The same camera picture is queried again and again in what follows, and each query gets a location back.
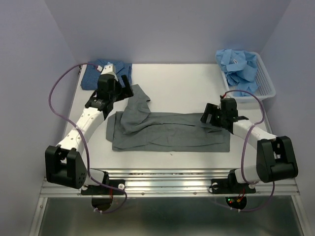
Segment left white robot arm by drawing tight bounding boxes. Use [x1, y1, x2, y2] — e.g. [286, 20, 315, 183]
[45, 73, 133, 194]

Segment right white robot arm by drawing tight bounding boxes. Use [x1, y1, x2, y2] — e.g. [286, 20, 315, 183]
[200, 98, 298, 194]

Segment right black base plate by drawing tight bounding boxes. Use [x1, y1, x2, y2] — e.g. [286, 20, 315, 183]
[208, 178, 256, 194]

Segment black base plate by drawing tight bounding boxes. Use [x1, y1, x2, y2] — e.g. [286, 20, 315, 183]
[208, 178, 256, 194]
[81, 179, 125, 196]

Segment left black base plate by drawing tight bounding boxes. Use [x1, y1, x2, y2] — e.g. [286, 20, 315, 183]
[81, 179, 125, 196]

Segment folded dark blue checked shirt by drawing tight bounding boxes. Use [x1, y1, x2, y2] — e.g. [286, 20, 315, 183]
[81, 59, 132, 90]

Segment white plastic basket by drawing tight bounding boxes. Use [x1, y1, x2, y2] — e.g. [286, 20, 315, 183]
[221, 52, 276, 103]

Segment aluminium mounting rail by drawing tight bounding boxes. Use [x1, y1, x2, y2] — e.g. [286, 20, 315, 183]
[40, 169, 300, 198]

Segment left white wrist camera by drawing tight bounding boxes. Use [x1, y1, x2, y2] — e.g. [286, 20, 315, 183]
[96, 63, 118, 81]

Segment grey long sleeve shirt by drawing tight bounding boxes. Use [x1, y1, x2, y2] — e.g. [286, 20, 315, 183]
[106, 85, 230, 152]

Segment crumpled light blue shirt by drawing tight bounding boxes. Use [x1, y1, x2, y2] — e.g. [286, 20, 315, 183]
[215, 49, 259, 97]

